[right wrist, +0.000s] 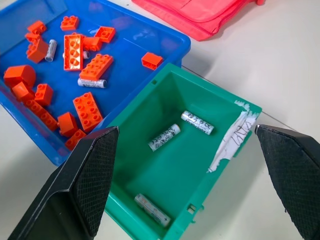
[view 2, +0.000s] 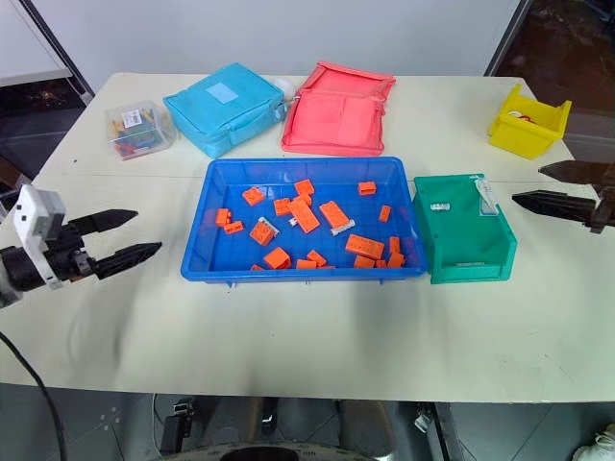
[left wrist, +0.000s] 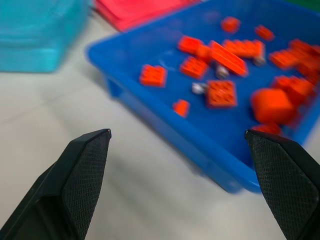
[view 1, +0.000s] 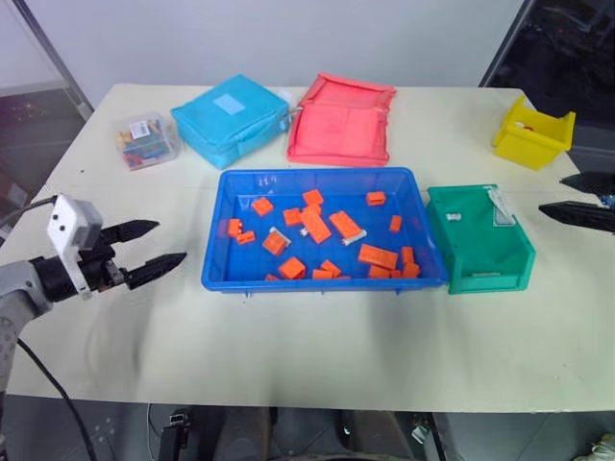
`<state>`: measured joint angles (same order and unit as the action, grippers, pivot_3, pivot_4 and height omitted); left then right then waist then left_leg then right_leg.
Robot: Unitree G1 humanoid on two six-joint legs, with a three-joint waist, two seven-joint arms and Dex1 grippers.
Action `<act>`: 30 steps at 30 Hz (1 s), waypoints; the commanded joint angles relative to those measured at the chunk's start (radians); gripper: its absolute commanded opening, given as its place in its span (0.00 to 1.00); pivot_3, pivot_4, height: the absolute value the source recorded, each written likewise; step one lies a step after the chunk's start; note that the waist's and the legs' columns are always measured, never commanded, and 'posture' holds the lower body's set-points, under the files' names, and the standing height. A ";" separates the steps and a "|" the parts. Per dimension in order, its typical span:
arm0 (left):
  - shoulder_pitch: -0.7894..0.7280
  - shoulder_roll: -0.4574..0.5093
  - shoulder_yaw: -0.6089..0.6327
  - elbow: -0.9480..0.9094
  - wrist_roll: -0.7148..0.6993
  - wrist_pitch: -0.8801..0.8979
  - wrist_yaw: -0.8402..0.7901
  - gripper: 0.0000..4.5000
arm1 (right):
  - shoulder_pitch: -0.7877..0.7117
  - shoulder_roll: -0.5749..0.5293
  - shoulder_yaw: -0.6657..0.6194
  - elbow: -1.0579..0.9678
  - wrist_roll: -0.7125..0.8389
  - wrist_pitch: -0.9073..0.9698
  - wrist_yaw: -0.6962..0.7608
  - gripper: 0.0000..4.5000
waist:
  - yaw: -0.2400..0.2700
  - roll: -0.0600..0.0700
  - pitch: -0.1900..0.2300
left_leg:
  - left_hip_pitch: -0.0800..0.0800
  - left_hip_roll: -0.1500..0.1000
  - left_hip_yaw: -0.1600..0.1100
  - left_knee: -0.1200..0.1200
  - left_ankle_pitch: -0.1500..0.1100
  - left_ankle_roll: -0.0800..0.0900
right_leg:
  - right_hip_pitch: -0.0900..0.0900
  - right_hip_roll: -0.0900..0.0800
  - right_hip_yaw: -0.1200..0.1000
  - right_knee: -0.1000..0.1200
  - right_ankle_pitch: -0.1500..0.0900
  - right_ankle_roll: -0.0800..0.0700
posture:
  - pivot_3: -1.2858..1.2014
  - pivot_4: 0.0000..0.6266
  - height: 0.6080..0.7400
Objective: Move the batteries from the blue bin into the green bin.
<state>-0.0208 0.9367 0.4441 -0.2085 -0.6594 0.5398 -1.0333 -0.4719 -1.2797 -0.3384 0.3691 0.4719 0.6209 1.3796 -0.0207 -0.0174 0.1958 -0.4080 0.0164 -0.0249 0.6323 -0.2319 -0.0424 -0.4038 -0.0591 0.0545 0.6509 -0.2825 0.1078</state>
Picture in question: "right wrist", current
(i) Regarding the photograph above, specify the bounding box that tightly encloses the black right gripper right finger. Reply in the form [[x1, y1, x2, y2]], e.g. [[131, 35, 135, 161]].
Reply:
[[254, 124, 320, 240]]

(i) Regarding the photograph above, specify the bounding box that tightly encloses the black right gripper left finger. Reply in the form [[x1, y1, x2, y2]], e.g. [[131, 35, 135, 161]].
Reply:
[[7, 126, 120, 240]]

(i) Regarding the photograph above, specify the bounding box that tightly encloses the green plastic bin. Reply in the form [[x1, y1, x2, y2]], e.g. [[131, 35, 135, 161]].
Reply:
[[103, 62, 263, 240]]

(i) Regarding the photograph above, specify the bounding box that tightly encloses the torn white paper label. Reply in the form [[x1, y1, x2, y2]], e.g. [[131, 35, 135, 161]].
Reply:
[[206, 99, 258, 174]]

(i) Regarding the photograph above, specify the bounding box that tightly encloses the white AA battery orange print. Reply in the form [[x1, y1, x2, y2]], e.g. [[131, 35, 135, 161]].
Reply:
[[134, 193, 172, 228]]

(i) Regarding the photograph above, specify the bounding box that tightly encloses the blue plastic bin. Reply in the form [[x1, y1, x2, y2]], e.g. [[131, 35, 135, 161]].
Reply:
[[0, 0, 192, 167]]

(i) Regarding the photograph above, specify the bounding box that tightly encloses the red mesh zipper pouch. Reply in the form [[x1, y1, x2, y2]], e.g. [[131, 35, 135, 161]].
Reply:
[[131, 0, 266, 42]]

